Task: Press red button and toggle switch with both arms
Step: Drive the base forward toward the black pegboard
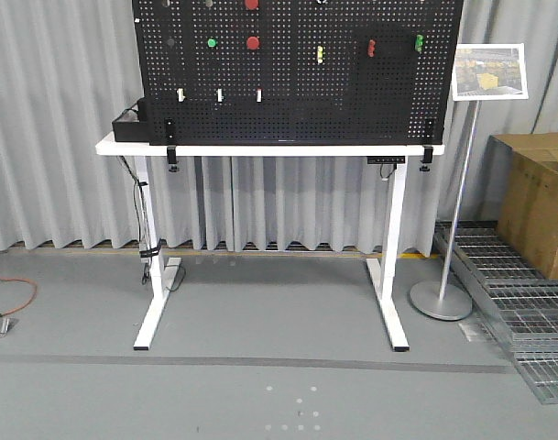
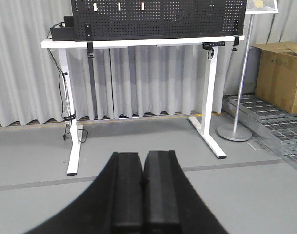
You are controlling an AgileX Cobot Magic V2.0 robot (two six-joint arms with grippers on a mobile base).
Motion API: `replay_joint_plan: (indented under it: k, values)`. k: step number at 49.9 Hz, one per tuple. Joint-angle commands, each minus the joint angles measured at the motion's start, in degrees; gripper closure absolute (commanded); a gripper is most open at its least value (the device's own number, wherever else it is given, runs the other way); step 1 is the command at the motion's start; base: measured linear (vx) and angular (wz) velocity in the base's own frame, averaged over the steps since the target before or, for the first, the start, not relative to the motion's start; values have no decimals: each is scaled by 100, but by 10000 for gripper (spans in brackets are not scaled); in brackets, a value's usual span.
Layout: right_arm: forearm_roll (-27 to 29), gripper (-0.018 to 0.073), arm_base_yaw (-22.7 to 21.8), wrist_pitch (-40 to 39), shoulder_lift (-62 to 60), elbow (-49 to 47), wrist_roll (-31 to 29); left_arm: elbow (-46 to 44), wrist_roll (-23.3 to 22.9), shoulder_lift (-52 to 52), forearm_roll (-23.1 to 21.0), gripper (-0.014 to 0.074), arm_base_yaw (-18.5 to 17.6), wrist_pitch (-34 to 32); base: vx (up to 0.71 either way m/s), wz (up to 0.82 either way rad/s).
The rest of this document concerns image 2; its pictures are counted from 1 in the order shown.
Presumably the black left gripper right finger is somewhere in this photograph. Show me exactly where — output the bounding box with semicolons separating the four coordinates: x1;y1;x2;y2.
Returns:
143;150;227;234

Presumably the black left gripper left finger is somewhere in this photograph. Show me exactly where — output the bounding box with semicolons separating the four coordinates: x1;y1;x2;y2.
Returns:
28;152;143;234

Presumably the white height-adjustable desk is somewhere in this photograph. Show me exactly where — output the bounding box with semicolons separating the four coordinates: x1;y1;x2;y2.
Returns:
40;35;245;176

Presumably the silver sign stand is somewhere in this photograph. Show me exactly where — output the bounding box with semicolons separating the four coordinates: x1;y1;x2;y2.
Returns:
217;0;278;142

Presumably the grey curtain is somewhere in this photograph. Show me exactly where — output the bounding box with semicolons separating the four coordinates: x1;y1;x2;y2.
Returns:
0;0;297;127

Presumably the metal floor grating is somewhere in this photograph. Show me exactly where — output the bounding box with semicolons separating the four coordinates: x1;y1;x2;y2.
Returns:
222;94;297;175

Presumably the brown cardboard box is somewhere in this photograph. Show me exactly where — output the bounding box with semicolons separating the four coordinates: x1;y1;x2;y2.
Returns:
252;42;297;114

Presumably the desk height control panel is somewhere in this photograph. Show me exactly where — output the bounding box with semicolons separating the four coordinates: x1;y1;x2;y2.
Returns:
202;41;225;59

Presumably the black box on desk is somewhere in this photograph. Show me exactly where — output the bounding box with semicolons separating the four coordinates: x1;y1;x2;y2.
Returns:
50;16;76;41

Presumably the right black pegboard clamp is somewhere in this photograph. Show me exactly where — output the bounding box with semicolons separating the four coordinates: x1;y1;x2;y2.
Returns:
231;19;240;51

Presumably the black pegboard clamp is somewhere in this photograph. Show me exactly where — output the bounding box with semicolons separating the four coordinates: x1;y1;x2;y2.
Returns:
231;19;240;51
85;24;94;59

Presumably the left black pegboard clamp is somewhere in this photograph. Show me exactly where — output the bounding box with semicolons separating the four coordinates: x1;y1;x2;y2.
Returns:
85;24;94;59

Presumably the black perforated pegboard panel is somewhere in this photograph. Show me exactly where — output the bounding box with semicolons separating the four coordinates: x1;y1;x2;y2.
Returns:
71;0;247;41

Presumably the black power cable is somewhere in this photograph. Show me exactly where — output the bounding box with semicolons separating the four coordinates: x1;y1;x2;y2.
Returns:
46;22;89;144

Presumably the red toggle switch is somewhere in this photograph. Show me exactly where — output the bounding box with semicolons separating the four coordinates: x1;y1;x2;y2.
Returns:
117;2;121;11

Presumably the green toggle switch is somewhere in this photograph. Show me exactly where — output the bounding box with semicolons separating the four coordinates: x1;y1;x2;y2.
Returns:
93;3;98;12

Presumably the yellow toggle switch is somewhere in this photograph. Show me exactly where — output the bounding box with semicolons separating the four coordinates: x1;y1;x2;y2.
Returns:
140;2;145;11

